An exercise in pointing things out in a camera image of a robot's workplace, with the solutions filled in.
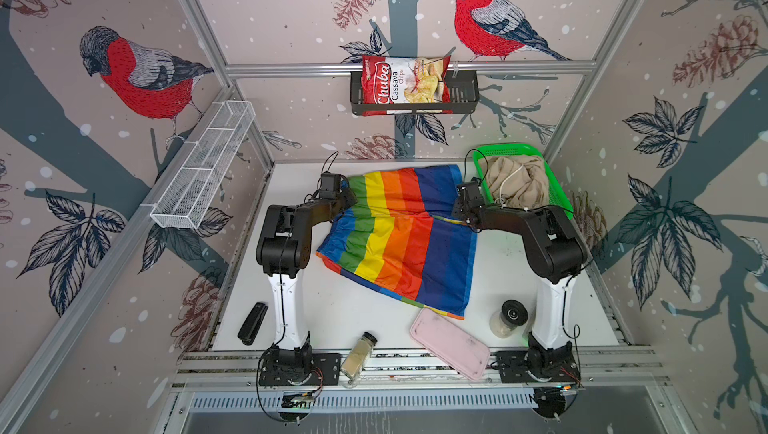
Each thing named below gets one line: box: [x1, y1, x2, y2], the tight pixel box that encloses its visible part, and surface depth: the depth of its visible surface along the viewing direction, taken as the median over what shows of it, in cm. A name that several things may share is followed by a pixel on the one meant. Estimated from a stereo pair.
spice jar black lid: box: [340, 331, 378, 388], surface depth 74 cm
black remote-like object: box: [237, 302, 269, 346], surface depth 80 cm
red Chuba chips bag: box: [361, 55, 453, 117], surface depth 90 cm
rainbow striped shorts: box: [316, 165, 477, 320], surface depth 97 cm
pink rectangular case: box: [409, 308, 490, 382], surface depth 77 cm
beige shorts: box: [487, 155, 549, 208], surface depth 106 cm
